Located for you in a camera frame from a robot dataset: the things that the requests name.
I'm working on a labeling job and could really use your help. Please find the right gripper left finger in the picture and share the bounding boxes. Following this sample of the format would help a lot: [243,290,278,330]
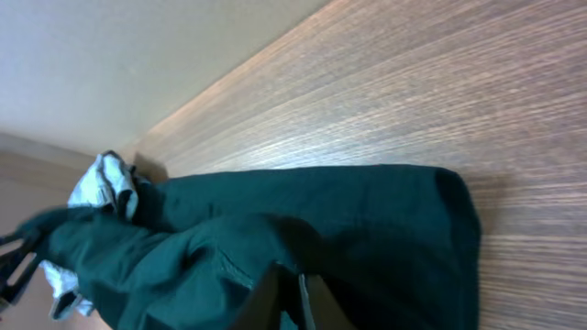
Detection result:
[228,263,285,330]

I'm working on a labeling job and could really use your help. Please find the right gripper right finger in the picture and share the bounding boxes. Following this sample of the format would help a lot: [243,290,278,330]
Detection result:
[298,274,357,330]

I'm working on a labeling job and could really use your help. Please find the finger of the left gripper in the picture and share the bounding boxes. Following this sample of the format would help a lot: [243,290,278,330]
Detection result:
[1,232,40,307]

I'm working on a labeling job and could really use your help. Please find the black shorts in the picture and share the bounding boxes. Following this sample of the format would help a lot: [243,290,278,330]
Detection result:
[23,165,481,329]

